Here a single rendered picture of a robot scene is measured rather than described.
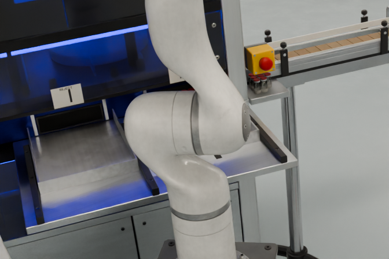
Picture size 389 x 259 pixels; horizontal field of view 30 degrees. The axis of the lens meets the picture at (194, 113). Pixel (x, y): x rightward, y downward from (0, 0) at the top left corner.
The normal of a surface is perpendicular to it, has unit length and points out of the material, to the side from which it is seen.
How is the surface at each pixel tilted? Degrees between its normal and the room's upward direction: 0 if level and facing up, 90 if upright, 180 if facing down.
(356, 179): 0
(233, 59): 90
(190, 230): 90
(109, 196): 0
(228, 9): 90
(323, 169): 0
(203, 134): 87
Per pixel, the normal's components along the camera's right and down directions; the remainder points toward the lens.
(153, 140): -0.15, 0.48
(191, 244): -0.36, 0.44
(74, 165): -0.11, -0.89
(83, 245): 0.29, 0.39
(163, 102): -0.18, -0.62
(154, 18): -0.66, 0.43
